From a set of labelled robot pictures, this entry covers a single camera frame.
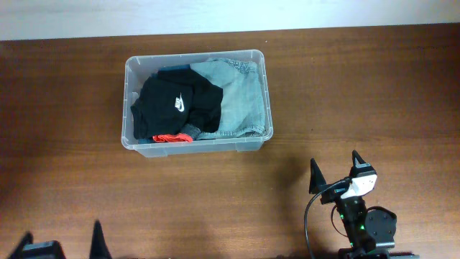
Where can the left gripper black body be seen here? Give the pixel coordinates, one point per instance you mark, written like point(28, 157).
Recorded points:
point(44, 248)

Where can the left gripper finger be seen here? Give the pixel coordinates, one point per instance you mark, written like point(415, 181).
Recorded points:
point(27, 239)
point(99, 249)

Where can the clear plastic storage container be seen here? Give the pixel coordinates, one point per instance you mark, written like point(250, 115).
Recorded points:
point(139, 68)

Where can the blue denim jeans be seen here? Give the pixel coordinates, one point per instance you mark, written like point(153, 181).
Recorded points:
point(151, 140)

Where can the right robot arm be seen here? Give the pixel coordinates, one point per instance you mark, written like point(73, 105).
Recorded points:
point(369, 230)

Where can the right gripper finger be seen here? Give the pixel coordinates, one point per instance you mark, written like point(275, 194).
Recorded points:
point(317, 181)
point(357, 159)

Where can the light grey jeans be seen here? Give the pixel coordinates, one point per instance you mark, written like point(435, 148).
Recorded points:
point(242, 105)

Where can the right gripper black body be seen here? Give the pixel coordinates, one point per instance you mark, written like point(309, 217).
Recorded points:
point(331, 194)

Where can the black shorts red grey waistband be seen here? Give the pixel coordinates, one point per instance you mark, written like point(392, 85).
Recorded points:
point(176, 136)

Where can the black Nike garment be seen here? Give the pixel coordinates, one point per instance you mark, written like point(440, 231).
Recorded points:
point(177, 101)

